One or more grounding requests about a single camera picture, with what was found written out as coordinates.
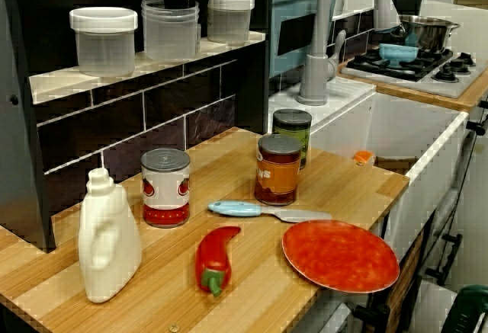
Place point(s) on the grey toy faucet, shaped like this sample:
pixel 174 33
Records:
pixel 316 77

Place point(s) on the white sink basin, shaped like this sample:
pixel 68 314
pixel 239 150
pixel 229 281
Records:
pixel 423 131

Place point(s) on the black gas stove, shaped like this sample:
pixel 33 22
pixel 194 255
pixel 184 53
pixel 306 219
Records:
pixel 419 75

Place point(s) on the medium clear jar white lid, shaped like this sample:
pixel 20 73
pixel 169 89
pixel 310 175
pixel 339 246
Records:
pixel 228 20

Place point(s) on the light blue small bowl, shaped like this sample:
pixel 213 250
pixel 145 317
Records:
pixel 398 54

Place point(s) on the green peas label can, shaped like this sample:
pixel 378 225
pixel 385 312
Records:
pixel 291 125

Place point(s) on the green plastic object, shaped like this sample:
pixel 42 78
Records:
pixel 469 310

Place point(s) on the red round plate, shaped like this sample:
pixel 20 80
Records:
pixel 339 257

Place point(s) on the beans label tin can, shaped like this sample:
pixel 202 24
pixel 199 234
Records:
pixel 277 177

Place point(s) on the black tiled shelf unit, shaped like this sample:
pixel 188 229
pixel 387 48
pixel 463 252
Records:
pixel 114 116

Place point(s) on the tomato label tin can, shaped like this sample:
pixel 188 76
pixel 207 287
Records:
pixel 164 192

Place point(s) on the orange plastic bowl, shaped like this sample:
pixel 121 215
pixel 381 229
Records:
pixel 364 157

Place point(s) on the large clear jar white lid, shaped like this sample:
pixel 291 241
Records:
pixel 104 47

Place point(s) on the steel cooking pot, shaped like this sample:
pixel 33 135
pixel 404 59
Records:
pixel 431 32

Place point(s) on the white plastic detergent bottle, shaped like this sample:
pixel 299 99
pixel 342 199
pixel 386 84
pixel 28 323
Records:
pixel 108 241

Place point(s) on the red toy chili pepper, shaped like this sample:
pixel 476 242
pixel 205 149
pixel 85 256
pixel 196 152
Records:
pixel 213 253

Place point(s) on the clear lidless plastic cup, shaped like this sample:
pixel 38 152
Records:
pixel 167 36

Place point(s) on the blue plastic bin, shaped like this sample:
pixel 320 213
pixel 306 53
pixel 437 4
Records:
pixel 291 16

